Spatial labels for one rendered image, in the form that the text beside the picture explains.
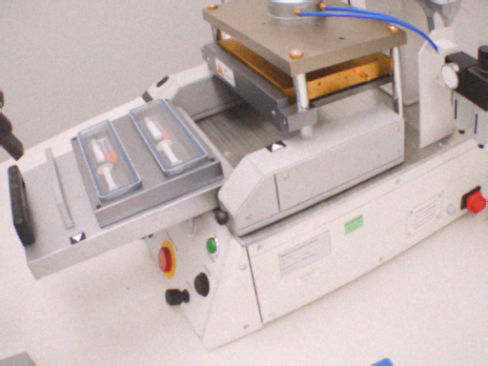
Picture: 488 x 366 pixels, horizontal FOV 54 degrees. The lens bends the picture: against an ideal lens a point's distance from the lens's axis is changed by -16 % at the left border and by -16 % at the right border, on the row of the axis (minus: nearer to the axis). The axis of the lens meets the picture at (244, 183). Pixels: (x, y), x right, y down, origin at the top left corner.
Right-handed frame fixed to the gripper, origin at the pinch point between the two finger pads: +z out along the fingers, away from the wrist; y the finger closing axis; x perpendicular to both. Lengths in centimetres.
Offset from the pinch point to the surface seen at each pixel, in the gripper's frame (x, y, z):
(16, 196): 3.5, 3.8, 6.2
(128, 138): -1.2, -12.3, 14.6
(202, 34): -148, -47, 88
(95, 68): -145, -3, 66
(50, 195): 0.6, 1.2, 11.7
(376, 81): 12, -43, 23
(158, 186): 11.7, -13.0, 14.3
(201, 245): 11.1, -11.5, 26.7
